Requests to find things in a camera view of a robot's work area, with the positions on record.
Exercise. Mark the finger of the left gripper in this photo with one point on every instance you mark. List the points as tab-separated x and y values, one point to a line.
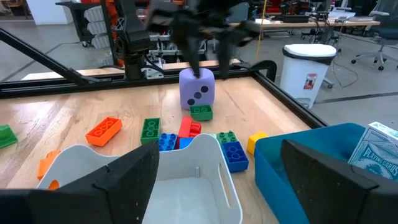
193	56
227	59

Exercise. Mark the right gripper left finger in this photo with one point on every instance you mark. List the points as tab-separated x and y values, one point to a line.
130	193

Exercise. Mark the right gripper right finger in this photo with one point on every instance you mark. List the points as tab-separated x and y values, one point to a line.
323	193

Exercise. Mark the purple foam die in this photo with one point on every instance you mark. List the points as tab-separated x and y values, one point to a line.
196	90

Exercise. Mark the orange toy brick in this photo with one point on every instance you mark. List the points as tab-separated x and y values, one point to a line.
104	131

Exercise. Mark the teal playing cards box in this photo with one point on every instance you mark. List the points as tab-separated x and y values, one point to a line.
376	149

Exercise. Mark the red toy brick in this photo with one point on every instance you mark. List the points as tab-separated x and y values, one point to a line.
188	129

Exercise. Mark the large orange peg block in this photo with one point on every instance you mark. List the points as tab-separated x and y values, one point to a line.
46	165

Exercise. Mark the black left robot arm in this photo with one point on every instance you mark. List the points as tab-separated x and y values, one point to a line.
133	37

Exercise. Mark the teal plastic bin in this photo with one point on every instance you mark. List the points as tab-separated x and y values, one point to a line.
270	174

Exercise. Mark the small green toy brick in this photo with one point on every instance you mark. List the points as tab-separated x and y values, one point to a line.
201	113

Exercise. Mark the white plastic bin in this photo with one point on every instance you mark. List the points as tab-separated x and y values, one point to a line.
192	199

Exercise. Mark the white pedal trash can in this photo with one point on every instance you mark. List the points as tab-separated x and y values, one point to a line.
304	68

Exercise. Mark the light cyan toy brick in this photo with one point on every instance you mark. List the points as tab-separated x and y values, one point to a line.
212	135

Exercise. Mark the yellow toy brick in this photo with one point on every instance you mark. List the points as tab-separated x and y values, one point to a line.
256	142

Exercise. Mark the storage shelf with bins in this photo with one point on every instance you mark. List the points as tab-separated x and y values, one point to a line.
96	28

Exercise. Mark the wooden desk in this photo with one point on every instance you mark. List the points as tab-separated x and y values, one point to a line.
342	23

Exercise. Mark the large green peg block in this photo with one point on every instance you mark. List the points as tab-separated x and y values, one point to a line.
7	137

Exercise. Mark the blue office chair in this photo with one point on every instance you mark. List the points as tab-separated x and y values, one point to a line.
387	32

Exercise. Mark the white arm base bracket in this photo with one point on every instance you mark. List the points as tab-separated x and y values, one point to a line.
152	73

